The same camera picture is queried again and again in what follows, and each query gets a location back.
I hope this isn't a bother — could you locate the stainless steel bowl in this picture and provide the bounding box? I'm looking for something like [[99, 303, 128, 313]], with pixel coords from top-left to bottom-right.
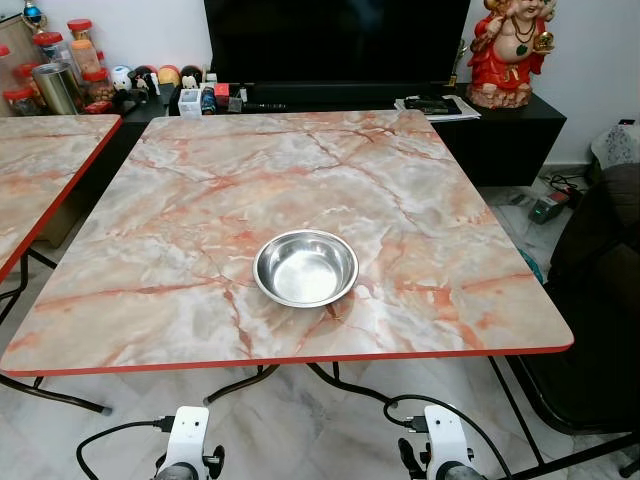
[[252, 229, 360, 309]]

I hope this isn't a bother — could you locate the teal basket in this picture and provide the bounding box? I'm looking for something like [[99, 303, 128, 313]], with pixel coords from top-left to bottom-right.
[[519, 248, 547, 287]]

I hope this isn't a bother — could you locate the black chair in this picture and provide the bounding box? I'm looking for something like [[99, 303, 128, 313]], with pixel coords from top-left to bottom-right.
[[513, 163, 640, 471]]

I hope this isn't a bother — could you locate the marble-pattern folding table, red edge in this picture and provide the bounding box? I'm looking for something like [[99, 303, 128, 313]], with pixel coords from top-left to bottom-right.
[[0, 108, 575, 471], [0, 113, 123, 321]]

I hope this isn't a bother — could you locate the small grey floor device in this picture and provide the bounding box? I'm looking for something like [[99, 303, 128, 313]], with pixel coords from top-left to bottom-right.
[[527, 194, 572, 227]]

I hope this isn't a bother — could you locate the black television console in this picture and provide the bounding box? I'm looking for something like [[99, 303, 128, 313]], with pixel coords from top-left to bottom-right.
[[100, 84, 567, 191]]

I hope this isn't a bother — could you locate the white paper stack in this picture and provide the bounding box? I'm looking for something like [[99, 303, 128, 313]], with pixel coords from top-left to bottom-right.
[[394, 94, 482, 124]]

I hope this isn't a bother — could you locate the flat black device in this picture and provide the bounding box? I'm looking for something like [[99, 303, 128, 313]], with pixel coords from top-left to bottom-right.
[[404, 97, 452, 114]]

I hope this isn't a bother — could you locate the small white box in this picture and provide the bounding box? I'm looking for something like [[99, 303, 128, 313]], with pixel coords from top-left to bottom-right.
[[177, 88, 204, 119]]

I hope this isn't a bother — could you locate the grey lace cloth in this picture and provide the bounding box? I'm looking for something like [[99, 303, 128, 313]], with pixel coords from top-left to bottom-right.
[[589, 124, 640, 172]]

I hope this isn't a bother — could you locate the small black figurine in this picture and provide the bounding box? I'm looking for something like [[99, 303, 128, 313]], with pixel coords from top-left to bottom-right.
[[133, 65, 160, 93]]

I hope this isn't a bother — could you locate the short red-lid nut jar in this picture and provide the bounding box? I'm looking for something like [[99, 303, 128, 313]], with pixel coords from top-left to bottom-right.
[[82, 67, 117, 107]]

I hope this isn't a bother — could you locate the small white figurine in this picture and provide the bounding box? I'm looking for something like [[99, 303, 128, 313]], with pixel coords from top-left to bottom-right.
[[109, 65, 134, 92]]

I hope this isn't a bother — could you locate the gold ornament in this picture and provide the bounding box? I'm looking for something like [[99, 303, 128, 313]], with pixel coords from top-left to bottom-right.
[[451, 37, 470, 88]]

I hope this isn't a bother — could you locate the steel cylindrical canister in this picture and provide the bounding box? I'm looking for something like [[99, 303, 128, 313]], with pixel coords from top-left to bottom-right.
[[31, 62, 82, 115]]

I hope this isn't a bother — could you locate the red laughing Buddha statue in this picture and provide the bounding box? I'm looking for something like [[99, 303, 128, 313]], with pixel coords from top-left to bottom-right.
[[466, 0, 557, 110]]

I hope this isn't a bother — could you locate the red-lid glass jar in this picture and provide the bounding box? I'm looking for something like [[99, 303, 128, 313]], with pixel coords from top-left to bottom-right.
[[3, 85, 42, 117], [33, 30, 67, 66]]

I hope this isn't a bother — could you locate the black flat-screen television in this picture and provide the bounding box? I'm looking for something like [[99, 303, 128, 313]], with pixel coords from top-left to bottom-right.
[[203, 0, 472, 87]]

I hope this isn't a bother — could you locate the tall red-lid snack jar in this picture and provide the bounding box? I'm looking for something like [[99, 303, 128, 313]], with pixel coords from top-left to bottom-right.
[[67, 18, 98, 77]]

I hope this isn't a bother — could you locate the blue round ornament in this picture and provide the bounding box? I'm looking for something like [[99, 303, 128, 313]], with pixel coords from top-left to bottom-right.
[[21, 0, 47, 32]]

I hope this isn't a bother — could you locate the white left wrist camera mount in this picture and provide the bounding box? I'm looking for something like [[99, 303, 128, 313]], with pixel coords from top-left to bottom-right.
[[160, 405, 213, 469]]

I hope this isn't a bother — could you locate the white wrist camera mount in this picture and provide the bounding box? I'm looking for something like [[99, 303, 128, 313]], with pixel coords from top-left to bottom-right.
[[160, 405, 213, 469], [418, 403, 475, 471]]

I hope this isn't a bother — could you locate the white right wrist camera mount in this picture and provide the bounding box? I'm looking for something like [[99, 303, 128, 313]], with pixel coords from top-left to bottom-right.
[[418, 403, 475, 471]]

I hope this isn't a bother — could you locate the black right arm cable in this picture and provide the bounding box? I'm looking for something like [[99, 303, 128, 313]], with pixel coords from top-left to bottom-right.
[[384, 394, 517, 480]]

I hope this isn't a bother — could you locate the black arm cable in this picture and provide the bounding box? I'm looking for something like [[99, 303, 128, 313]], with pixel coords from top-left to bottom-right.
[[77, 417, 177, 480], [384, 394, 517, 480]]

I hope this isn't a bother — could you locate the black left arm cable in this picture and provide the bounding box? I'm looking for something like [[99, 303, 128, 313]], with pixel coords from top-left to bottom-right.
[[77, 417, 177, 480]]

